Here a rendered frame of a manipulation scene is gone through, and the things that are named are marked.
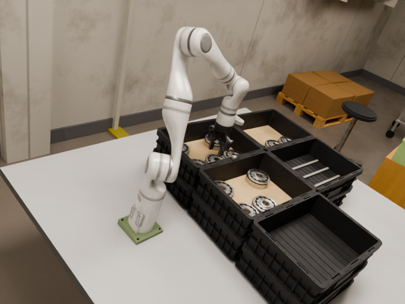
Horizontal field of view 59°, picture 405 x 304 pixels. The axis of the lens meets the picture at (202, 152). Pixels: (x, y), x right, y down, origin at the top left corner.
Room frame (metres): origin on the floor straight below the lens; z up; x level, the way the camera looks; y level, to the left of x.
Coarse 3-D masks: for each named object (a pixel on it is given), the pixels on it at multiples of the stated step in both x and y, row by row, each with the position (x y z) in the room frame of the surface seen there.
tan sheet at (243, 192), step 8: (240, 176) 1.31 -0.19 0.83; (232, 184) 1.24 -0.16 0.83; (240, 184) 1.26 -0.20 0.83; (248, 184) 1.27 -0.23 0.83; (272, 184) 1.32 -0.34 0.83; (240, 192) 1.20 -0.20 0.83; (248, 192) 1.21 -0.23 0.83; (256, 192) 1.23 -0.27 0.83; (264, 192) 1.24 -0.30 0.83; (272, 192) 1.26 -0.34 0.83; (280, 192) 1.28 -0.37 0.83; (240, 200) 1.15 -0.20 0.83; (248, 200) 1.16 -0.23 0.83; (280, 200) 1.22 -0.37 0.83
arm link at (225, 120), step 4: (220, 112) 1.33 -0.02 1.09; (220, 116) 1.33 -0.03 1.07; (224, 116) 1.32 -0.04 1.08; (228, 116) 1.32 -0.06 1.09; (232, 116) 1.33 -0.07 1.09; (236, 116) 1.39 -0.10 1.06; (216, 120) 1.34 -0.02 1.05; (220, 120) 1.32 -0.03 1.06; (224, 120) 1.32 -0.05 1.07; (228, 120) 1.32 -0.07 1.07; (232, 120) 1.33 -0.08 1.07; (236, 120) 1.37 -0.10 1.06; (240, 120) 1.37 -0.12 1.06; (220, 124) 1.32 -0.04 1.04; (224, 124) 1.32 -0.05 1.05; (228, 124) 1.32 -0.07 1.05; (232, 124) 1.33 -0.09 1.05; (240, 124) 1.36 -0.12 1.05
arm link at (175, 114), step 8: (168, 104) 1.03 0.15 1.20; (176, 104) 1.03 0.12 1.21; (184, 104) 1.04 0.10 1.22; (168, 112) 1.02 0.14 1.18; (176, 112) 1.02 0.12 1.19; (184, 112) 1.03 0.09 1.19; (168, 120) 1.01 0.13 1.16; (176, 120) 1.01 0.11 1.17; (184, 120) 1.03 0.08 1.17; (168, 128) 1.02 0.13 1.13; (176, 128) 1.00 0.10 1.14; (184, 128) 1.02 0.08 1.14; (176, 136) 1.00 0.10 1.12; (176, 144) 0.99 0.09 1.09; (176, 152) 0.98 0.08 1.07; (176, 160) 0.97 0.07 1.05; (176, 168) 0.95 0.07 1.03; (168, 176) 0.94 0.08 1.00; (176, 176) 0.95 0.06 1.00
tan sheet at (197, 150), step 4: (200, 140) 1.51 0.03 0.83; (188, 144) 1.44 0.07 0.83; (192, 144) 1.45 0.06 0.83; (196, 144) 1.47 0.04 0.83; (200, 144) 1.48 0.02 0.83; (192, 148) 1.42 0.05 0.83; (196, 148) 1.43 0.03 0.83; (200, 148) 1.44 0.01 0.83; (204, 148) 1.45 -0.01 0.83; (208, 148) 1.46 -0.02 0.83; (232, 148) 1.52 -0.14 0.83; (192, 152) 1.39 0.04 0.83; (196, 152) 1.40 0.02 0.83; (200, 152) 1.41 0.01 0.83; (204, 152) 1.42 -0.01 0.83; (208, 152) 1.43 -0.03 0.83; (212, 152) 1.44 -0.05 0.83; (216, 152) 1.45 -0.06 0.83; (192, 156) 1.35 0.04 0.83; (196, 156) 1.36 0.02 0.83; (200, 156) 1.37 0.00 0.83; (204, 156) 1.38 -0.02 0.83
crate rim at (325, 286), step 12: (288, 204) 1.07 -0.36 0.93; (264, 216) 0.97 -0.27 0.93; (348, 216) 1.11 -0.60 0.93; (252, 228) 0.92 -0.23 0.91; (360, 228) 1.07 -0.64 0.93; (264, 240) 0.88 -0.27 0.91; (276, 252) 0.84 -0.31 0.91; (372, 252) 0.96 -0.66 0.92; (288, 264) 0.81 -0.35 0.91; (300, 264) 0.80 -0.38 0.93; (348, 264) 0.86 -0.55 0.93; (300, 276) 0.77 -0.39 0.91; (312, 276) 0.77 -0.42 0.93; (336, 276) 0.79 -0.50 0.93; (324, 288) 0.74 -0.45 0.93
